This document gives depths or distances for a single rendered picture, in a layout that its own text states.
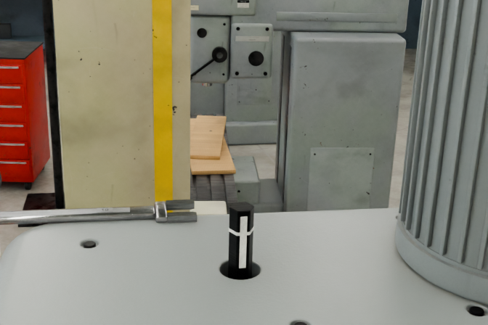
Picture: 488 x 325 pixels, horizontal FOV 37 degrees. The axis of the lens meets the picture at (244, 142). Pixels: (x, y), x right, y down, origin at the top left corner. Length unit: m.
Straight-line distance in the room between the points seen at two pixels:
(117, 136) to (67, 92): 0.21
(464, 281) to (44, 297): 0.35
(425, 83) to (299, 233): 0.20
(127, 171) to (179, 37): 0.49
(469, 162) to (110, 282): 0.32
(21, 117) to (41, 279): 4.69
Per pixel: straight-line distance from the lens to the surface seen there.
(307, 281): 0.65
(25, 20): 9.82
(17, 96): 5.29
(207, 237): 0.71
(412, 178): 0.66
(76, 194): 2.51
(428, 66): 0.63
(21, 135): 5.38
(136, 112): 2.40
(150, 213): 0.75
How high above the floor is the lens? 2.22
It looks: 20 degrees down
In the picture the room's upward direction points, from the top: 2 degrees clockwise
